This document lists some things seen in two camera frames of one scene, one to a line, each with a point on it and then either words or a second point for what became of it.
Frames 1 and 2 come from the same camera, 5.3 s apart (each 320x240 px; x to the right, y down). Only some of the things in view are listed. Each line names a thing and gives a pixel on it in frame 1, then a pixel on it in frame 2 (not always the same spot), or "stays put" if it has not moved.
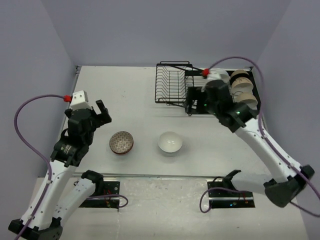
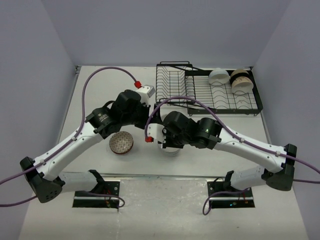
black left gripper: (102, 118) to (146, 108)
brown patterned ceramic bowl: (121, 142) stays put
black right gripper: (195, 93) to (168, 143)
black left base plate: (108, 187) stays put
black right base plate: (227, 199) stays put
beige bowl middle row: (242, 84) stays put
